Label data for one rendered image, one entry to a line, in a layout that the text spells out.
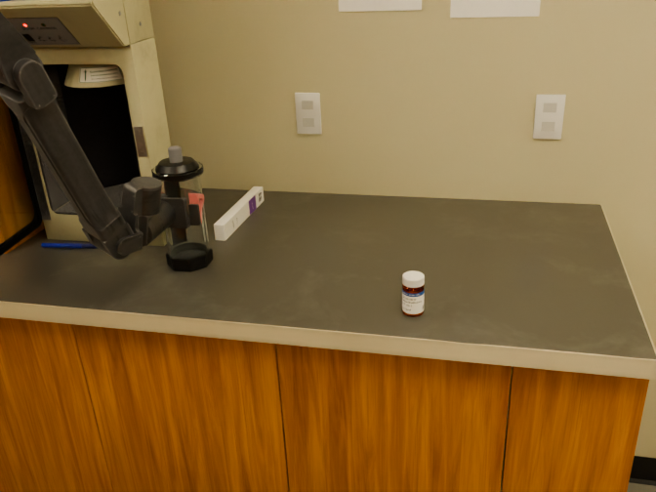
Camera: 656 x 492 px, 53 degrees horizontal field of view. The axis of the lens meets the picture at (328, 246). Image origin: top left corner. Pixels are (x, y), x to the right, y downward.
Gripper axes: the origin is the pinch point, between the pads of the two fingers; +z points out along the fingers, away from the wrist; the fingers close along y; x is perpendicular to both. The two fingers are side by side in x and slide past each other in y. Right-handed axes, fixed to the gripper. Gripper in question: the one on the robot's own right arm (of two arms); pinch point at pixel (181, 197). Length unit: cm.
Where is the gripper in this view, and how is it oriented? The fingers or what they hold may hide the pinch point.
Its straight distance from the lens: 147.1
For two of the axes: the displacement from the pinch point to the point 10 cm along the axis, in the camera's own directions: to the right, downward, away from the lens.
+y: -9.7, -0.5, 2.3
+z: 2.3, -4.1, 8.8
